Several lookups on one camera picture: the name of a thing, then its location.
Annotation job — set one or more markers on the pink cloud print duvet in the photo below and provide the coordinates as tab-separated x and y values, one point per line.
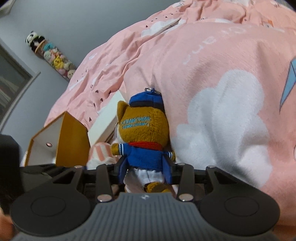
226	71

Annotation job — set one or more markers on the white cat plush striped cup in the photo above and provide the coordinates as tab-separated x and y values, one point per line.
100	152

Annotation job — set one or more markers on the grey framed window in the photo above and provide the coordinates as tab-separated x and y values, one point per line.
15	81

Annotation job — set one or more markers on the brown bear plush blue outfit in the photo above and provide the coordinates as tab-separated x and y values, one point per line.
144	135

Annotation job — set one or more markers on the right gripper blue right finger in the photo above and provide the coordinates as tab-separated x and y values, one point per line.
168	169

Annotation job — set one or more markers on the long white cardboard box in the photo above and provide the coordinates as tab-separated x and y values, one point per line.
103	128

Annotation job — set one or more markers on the hanging plush toy organizer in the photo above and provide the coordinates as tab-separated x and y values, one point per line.
51	54

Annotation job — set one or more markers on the orange rimmed white storage box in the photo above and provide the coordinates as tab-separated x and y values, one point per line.
63	142

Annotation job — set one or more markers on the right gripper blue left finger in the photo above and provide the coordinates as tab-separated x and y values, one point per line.
120	170

